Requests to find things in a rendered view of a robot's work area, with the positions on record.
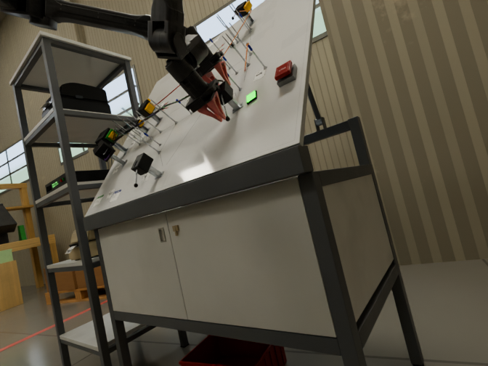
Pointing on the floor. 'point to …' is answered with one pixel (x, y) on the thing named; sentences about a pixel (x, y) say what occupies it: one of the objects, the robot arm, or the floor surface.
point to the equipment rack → (70, 125)
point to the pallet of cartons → (77, 285)
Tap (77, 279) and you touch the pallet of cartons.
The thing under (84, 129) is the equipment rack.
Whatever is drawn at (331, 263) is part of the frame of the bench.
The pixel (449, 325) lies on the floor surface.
